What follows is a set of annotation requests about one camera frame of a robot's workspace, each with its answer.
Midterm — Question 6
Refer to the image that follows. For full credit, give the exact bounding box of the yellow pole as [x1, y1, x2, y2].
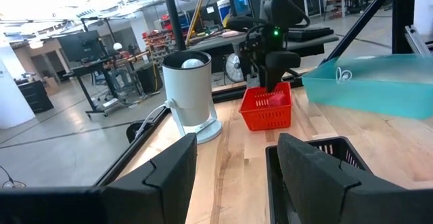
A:
[185, 0, 208, 38]

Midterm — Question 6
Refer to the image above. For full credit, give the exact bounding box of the white lamp cable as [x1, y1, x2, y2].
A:
[134, 102, 169, 140]

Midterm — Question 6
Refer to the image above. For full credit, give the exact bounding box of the wooden desk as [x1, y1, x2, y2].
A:
[104, 49, 152, 98]

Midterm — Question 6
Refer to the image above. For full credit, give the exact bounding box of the red parts shelf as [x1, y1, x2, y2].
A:
[141, 14, 172, 66]

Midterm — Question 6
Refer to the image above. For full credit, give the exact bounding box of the white blue cooler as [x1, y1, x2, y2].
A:
[216, 0, 234, 24]

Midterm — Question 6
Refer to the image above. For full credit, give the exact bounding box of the green translucent plastic bin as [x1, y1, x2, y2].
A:
[301, 53, 433, 120]

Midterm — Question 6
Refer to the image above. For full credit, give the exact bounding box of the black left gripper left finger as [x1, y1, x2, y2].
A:
[0, 132, 198, 224]

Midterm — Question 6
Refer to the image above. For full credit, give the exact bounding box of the white cylindrical lamp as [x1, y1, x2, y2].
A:
[161, 49, 223, 145]

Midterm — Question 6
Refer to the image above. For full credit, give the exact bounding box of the silver aluminium rail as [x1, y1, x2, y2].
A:
[404, 24, 433, 56]

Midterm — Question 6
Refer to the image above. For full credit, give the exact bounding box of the black cabinet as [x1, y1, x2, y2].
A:
[16, 79, 55, 114]

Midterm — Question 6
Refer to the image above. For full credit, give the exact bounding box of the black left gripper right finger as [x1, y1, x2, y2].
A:
[277, 133, 433, 224]

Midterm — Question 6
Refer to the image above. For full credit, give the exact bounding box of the black keyboard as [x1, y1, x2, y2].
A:
[286, 26, 335, 43]

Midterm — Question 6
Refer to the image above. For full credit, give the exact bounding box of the black bin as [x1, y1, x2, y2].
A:
[135, 63, 164, 95]

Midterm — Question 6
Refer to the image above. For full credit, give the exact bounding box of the red plastic basket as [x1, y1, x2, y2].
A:
[238, 81, 294, 132]

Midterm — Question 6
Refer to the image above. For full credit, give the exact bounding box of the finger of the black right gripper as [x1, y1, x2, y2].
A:
[263, 67, 282, 93]

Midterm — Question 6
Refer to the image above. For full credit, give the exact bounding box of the white fan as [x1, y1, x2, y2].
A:
[224, 52, 246, 83]

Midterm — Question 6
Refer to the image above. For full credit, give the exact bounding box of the black monitor on desk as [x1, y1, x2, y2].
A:
[56, 30, 106, 63]

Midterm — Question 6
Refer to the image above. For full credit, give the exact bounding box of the small red block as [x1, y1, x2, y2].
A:
[267, 92, 287, 108]

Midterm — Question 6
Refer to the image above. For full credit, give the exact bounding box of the black standing desk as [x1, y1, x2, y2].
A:
[69, 60, 118, 118]

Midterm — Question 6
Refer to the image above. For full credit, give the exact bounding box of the black plastic basket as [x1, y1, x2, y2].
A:
[265, 135, 373, 224]

